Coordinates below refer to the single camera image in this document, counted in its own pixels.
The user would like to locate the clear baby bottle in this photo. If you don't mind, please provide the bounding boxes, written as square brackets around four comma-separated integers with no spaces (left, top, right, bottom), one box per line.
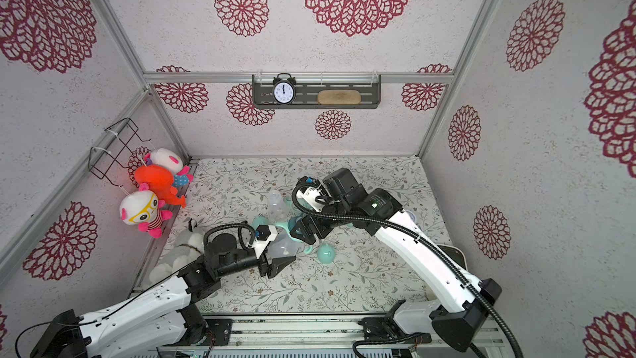
[268,230,304,259]
[267,190,290,223]

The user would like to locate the mint bottle cap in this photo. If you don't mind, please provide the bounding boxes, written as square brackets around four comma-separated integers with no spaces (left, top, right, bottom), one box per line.
[251,215,270,230]
[316,243,336,265]

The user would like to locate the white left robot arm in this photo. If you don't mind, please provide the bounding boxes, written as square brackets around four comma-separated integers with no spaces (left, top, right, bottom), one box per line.
[30,225,295,357]

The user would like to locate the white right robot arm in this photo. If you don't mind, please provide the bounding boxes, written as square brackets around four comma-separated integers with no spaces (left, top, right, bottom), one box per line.
[291,168,523,357]

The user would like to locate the white alarm clock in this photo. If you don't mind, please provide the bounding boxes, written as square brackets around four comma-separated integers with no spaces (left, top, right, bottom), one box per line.
[404,210,418,225]

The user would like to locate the white plush yellow glasses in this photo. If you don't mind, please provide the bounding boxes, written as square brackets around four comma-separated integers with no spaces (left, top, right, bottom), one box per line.
[119,183,173,239]

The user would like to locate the red orange plush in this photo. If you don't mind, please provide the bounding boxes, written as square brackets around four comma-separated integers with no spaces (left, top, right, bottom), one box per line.
[133,165,186,208]

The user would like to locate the tan brush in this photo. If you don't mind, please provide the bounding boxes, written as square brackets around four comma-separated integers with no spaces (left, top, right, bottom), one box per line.
[316,89,362,106]

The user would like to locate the white pink plush upper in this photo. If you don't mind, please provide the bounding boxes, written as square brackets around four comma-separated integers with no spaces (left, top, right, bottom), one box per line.
[143,149,190,176]

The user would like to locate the white sterilizer box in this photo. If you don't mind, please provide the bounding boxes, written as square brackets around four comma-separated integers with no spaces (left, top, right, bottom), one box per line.
[437,244,468,270]

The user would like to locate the black alarm clock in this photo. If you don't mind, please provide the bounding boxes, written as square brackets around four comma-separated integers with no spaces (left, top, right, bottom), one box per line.
[273,72,296,104]

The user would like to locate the metal base rail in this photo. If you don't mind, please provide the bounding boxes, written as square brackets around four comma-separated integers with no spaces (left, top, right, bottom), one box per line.
[128,312,503,358]

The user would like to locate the grey wall shelf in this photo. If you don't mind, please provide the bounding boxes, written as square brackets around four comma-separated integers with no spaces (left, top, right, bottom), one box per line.
[252,74,382,110]

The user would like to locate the black wire basket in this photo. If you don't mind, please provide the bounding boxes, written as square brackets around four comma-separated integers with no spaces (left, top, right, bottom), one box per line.
[86,117,152,187]

